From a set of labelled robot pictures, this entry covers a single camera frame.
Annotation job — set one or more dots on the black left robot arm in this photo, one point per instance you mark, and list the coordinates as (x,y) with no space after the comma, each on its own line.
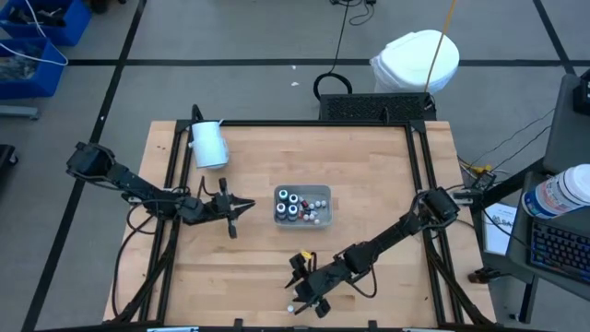
(138,189)

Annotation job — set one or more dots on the dark desk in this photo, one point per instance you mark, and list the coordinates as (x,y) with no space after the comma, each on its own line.
(518,265)

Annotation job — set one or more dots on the grey side table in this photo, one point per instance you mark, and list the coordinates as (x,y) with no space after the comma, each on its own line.
(567,138)

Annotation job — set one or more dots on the tall green-tipped dye bottle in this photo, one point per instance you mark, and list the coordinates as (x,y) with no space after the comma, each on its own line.
(283,193)

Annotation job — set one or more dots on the black aluminium table frame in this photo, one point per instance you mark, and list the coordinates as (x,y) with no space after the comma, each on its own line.
(295,123)

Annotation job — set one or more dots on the tall blue-tipped dye bottle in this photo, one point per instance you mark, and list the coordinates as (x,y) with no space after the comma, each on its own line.
(292,211)

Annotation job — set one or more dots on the yellow plug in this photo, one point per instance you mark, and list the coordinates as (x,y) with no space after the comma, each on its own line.
(479,168)

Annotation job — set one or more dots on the black chair base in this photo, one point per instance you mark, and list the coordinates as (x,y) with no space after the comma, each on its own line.
(5,159)

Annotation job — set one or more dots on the blue storage bin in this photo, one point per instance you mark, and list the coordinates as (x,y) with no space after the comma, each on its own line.
(78,23)
(46,83)

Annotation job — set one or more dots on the black backlit keyboard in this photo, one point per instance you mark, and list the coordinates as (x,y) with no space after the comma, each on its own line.
(562,249)

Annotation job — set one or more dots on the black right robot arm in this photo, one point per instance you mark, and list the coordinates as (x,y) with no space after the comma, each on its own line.
(396,233)

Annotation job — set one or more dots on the grey plastic bin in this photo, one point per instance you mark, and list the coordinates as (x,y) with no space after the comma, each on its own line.
(325,215)

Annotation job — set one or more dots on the black floor clamp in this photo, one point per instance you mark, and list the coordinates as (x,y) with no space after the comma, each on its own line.
(481,276)

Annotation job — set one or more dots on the white paper sheet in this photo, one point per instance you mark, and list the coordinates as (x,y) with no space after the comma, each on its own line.
(498,230)

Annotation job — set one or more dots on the white wipes canister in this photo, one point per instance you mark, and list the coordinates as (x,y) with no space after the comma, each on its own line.
(558,191)

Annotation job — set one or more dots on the black vented box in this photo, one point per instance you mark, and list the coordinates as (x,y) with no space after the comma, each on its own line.
(369,107)

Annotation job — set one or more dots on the black table clamp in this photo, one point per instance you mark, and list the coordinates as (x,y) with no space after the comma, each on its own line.
(372,325)
(238,324)

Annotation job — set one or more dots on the tall black-tipped dye bottle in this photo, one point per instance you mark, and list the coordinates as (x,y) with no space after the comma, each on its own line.
(293,198)

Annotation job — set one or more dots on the grey metal bar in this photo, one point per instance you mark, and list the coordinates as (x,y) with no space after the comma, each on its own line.
(18,112)

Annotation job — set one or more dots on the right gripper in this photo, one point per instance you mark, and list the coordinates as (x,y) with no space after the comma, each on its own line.
(322,281)

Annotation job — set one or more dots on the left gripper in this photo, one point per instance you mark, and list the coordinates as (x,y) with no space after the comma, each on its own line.
(216,208)

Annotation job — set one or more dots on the tall purple-tipped dye bottle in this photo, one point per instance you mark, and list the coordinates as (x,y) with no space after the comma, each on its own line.
(280,209)

